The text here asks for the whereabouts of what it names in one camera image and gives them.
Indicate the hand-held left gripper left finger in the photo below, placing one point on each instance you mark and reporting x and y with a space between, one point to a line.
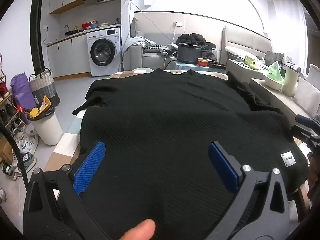
90 167

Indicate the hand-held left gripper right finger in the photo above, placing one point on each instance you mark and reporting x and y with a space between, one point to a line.
223 167

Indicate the black knit sweater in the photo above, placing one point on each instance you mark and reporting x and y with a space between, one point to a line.
162 120

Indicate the pile of black clothes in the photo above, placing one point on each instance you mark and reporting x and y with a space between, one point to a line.
195 38

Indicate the person's left hand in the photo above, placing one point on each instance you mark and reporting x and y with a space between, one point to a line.
140 230

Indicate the checked blanket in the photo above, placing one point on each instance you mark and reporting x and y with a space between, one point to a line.
67 145

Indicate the white storage box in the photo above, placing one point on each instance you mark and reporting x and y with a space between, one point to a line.
307 95

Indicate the grey curved counter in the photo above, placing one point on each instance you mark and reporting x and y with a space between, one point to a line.
275 100

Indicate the white basin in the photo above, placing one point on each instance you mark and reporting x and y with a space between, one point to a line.
272 83

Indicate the white trash bin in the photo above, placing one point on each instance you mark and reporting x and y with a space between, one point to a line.
47 130

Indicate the green plastic bag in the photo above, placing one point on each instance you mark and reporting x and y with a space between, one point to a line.
275 72

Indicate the pile of sneakers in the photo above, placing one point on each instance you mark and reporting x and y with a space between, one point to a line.
26 160

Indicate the dark grey cushion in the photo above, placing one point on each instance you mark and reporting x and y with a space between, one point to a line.
273 57

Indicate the yellow snack wrapper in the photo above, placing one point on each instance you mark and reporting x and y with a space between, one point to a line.
43 103

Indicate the grey bedside cabinet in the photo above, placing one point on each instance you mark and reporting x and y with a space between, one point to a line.
242 71

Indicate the cardboard box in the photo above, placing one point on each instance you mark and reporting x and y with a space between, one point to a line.
5 151

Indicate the yellow-green toy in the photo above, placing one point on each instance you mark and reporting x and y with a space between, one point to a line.
248 61

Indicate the woven basket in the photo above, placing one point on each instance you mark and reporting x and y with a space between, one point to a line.
43 87

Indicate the white pillow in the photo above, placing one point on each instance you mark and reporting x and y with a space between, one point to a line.
240 52

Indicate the black tray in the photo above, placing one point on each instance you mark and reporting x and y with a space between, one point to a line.
217 65

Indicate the purple bag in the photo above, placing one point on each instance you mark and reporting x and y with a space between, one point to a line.
21 90

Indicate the beige bed headboard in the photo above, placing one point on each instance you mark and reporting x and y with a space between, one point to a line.
250 40

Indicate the wooden shoe rack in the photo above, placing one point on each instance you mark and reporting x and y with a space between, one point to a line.
6 105

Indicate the white curtain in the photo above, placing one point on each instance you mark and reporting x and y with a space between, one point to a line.
287 22

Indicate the side table with blue cloth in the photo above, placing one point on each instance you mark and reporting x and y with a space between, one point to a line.
187 66

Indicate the red tin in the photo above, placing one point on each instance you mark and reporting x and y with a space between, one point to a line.
203 62

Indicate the white stool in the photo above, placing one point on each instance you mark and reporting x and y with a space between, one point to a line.
142 69

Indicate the white kitchen base cabinets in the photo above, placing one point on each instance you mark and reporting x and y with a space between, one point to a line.
67 55

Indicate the white washing machine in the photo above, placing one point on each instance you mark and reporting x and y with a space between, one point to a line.
103 51

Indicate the black cooking pot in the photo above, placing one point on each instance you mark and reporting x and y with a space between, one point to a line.
189 53

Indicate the grey sofa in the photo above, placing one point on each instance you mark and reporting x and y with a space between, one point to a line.
150 57

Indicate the grey armchair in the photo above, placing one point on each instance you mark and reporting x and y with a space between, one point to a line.
135 42

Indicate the black white patterned cloth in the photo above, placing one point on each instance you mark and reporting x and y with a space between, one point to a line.
152 47

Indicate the black door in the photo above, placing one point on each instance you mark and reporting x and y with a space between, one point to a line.
36 37

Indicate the blue bowl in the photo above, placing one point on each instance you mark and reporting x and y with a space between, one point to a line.
94 26

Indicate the red container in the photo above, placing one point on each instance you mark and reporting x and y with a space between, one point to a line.
86 25

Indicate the white wall socket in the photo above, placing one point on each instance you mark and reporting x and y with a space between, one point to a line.
178 24

